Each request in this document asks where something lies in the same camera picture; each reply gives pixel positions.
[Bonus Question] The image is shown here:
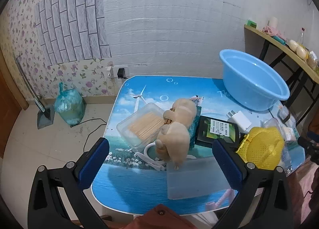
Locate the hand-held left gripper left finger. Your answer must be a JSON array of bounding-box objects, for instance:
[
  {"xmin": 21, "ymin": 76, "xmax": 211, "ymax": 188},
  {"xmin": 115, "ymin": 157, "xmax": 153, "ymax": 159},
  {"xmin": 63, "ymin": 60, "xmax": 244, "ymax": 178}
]
[{"xmin": 27, "ymin": 137, "xmax": 117, "ymax": 229}]

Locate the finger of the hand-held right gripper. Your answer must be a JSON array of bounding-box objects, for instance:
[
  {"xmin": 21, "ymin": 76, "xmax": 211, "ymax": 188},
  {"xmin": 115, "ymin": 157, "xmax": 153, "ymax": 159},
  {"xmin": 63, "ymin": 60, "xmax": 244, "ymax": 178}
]
[{"xmin": 298, "ymin": 131, "xmax": 319, "ymax": 163}]

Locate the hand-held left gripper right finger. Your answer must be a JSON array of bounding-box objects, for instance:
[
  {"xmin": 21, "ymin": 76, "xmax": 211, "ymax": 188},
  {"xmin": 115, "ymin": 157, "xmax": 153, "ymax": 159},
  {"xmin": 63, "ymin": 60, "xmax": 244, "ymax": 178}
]
[{"xmin": 212, "ymin": 138, "xmax": 293, "ymax": 229}]

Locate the clear plastic bag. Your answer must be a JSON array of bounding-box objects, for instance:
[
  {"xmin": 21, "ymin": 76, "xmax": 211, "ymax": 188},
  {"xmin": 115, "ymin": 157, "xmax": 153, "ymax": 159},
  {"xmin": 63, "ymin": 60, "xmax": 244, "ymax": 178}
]
[{"xmin": 262, "ymin": 117, "xmax": 298, "ymax": 145}]

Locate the small clear pack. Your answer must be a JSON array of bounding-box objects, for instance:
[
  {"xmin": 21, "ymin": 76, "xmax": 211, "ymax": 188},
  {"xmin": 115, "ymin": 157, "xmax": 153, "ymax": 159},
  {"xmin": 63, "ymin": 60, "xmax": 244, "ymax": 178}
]
[{"xmin": 277, "ymin": 104, "xmax": 296, "ymax": 126}]

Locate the black green packet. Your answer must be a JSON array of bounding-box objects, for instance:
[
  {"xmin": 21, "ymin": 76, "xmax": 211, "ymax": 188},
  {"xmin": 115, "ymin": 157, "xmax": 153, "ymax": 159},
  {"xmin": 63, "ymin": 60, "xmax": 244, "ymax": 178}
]
[{"xmin": 194, "ymin": 115, "xmax": 241, "ymax": 148}]

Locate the yellow mesh cap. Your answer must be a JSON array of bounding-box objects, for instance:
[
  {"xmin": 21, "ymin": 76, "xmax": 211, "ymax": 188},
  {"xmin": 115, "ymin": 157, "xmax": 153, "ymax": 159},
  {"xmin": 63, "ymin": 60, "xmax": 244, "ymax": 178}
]
[{"xmin": 235, "ymin": 126, "xmax": 285, "ymax": 172}]

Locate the clear plastic lid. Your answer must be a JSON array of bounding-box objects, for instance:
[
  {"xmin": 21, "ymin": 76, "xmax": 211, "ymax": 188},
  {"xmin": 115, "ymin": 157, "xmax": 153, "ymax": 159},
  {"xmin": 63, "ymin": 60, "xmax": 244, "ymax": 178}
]
[{"xmin": 166, "ymin": 157, "xmax": 233, "ymax": 200}]

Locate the white charger plug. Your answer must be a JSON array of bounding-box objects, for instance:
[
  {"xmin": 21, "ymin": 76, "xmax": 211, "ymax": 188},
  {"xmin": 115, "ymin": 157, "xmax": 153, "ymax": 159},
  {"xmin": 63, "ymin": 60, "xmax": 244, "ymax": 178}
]
[{"xmin": 226, "ymin": 111, "xmax": 252, "ymax": 135}]

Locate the clear box of wooden sticks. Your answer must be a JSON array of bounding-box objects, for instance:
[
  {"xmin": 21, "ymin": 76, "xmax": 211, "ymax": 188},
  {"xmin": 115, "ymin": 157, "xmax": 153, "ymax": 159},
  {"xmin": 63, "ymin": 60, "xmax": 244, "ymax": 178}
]
[{"xmin": 116, "ymin": 102, "xmax": 170, "ymax": 148}]

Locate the teal packet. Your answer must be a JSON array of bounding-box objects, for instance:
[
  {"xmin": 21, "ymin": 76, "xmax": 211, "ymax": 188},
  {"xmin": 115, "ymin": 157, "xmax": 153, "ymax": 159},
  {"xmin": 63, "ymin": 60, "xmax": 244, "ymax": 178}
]
[{"xmin": 188, "ymin": 96, "xmax": 203, "ymax": 150}]

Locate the beige plush toy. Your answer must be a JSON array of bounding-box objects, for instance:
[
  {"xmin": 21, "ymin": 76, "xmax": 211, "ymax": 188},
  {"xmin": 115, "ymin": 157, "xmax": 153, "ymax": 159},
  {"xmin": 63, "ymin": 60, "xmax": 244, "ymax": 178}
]
[{"xmin": 156, "ymin": 98, "xmax": 197, "ymax": 170}]

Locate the blue plastic basin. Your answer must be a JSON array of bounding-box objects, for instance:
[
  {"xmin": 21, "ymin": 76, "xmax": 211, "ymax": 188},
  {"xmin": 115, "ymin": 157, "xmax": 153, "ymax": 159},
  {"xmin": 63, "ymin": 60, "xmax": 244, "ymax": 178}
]
[{"xmin": 219, "ymin": 49, "xmax": 290, "ymax": 111}]

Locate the printed desktop table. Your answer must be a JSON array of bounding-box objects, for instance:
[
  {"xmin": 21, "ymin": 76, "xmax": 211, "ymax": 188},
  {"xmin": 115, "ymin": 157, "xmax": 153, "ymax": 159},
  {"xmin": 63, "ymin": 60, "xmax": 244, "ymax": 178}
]
[{"xmin": 91, "ymin": 75, "xmax": 306, "ymax": 216}]

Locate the clear plastic bottle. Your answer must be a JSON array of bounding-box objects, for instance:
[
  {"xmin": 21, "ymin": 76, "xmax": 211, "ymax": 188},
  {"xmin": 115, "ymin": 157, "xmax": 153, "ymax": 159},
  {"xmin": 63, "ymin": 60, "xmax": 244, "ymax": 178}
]
[{"xmin": 280, "ymin": 142, "xmax": 293, "ymax": 176}]

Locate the white plastic clip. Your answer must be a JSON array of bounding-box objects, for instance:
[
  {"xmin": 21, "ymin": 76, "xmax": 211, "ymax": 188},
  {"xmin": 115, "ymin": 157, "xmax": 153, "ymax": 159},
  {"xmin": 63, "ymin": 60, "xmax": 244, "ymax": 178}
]
[{"xmin": 134, "ymin": 152, "xmax": 166, "ymax": 171}]

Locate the green trash bag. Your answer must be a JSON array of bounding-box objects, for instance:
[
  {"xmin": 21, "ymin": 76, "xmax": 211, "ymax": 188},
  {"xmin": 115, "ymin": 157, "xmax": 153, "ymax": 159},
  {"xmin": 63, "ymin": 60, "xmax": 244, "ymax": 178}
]
[{"xmin": 54, "ymin": 82, "xmax": 85, "ymax": 126}]

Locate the clear jar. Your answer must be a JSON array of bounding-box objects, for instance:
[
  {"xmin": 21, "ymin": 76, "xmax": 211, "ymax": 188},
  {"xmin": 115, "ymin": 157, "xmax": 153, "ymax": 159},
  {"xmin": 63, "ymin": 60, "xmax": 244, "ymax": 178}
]
[{"xmin": 308, "ymin": 51, "xmax": 319, "ymax": 70}]

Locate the orange-brown garment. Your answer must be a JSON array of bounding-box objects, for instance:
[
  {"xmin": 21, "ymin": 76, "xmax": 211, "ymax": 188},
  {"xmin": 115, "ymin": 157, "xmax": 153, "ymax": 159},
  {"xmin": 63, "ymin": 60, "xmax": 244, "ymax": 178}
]
[{"xmin": 123, "ymin": 204, "xmax": 197, "ymax": 229}]

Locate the wooden door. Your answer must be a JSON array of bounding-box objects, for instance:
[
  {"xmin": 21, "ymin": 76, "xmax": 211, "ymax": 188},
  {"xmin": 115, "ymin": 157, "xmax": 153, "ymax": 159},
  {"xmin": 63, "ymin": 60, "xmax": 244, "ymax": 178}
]
[{"xmin": 0, "ymin": 52, "xmax": 28, "ymax": 157}]

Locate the clear glass bottle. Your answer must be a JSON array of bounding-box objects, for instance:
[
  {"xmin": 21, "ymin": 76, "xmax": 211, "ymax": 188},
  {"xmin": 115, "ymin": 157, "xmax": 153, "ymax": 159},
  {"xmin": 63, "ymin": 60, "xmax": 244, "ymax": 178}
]
[{"xmin": 298, "ymin": 27, "xmax": 307, "ymax": 45}]

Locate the wooden side table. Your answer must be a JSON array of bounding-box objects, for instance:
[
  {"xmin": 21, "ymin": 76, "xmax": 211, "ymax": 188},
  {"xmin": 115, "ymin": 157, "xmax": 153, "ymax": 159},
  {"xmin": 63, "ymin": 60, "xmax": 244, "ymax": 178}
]
[{"xmin": 244, "ymin": 25, "xmax": 319, "ymax": 112}]

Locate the pink cloth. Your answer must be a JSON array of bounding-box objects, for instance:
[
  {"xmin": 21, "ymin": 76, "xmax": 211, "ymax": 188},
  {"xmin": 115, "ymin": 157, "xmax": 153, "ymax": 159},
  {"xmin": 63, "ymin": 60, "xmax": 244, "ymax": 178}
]
[{"xmin": 262, "ymin": 26, "xmax": 286, "ymax": 38}]

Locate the black cable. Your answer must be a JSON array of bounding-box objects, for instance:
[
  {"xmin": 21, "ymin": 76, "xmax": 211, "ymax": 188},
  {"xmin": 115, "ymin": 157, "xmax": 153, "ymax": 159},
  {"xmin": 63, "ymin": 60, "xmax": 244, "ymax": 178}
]
[{"xmin": 70, "ymin": 118, "xmax": 107, "ymax": 153}]

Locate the grey dustpan with handle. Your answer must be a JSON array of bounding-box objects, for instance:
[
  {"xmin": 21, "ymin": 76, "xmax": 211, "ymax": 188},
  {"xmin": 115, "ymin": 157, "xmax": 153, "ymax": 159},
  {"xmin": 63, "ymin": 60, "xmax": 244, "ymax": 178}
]
[{"xmin": 15, "ymin": 56, "xmax": 55, "ymax": 130}]

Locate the white wall socket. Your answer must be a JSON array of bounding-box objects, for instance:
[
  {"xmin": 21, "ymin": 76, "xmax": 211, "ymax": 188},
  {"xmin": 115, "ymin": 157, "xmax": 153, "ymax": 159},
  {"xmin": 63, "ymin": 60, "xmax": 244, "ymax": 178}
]
[{"xmin": 106, "ymin": 66, "xmax": 129, "ymax": 80}]

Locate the grey brick wall sticker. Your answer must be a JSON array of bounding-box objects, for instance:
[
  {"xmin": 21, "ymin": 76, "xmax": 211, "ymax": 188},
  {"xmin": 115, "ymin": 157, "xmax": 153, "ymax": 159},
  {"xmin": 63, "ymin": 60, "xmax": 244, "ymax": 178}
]
[{"xmin": 33, "ymin": 0, "xmax": 112, "ymax": 66}]

